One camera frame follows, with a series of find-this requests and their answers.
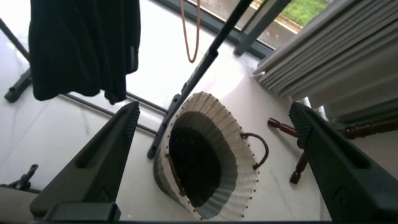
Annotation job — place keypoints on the window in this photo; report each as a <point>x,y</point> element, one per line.
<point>264,25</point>

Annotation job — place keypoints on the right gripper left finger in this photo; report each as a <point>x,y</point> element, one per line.
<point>93,168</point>

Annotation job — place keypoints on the pink clothes hanger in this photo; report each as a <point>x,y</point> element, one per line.
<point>186,40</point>

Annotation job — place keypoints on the white curtain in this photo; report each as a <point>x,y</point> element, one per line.
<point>335,53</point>

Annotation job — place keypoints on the black clothes rack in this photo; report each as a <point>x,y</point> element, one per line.
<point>202,67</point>

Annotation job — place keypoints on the brown wooden coat stand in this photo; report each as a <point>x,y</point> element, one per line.
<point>367,129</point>

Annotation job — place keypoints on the black garment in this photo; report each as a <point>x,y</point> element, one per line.
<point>81,46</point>

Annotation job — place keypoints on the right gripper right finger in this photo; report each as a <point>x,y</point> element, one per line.
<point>342,174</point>

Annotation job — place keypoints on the white laundry basket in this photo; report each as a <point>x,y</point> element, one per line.
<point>236,168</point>

